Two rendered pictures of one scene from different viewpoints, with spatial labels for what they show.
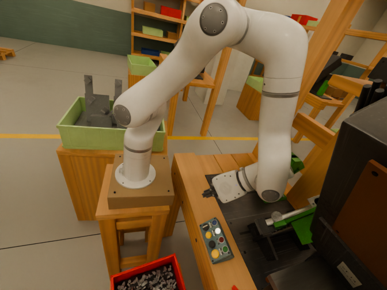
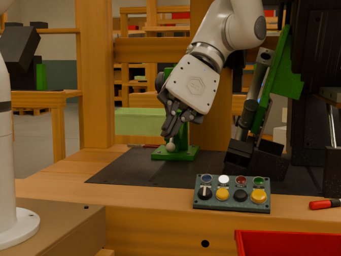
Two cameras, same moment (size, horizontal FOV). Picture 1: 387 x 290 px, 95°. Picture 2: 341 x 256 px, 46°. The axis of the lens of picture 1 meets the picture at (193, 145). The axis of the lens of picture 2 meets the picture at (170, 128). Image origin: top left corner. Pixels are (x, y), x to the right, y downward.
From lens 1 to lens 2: 68 cm
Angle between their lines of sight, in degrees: 55
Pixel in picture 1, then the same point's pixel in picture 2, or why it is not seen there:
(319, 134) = (164, 47)
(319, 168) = not seen: hidden behind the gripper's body
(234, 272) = (289, 203)
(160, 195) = (88, 217)
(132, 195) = (45, 244)
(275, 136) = not seen: outside the picture
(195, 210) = (157, 205)
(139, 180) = (13, 223)
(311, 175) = not seen: hidden behind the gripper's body
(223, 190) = (195, 91)
